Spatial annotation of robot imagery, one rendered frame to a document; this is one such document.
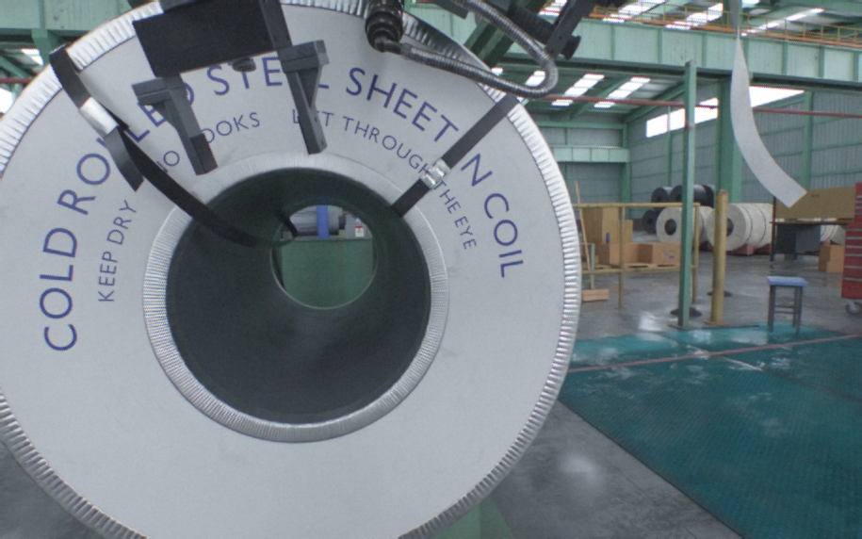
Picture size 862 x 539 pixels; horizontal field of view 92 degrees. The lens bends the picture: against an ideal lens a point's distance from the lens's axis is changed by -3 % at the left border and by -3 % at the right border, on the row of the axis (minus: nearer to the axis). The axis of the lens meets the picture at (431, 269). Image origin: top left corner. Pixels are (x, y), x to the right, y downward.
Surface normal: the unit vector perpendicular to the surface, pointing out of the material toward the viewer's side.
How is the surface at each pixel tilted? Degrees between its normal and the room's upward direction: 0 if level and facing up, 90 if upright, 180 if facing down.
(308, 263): 90
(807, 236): 90
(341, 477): 90
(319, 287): 90
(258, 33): 114
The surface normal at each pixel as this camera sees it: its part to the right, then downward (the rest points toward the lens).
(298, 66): -0.07, 0.49
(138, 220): 0.21, 0.09
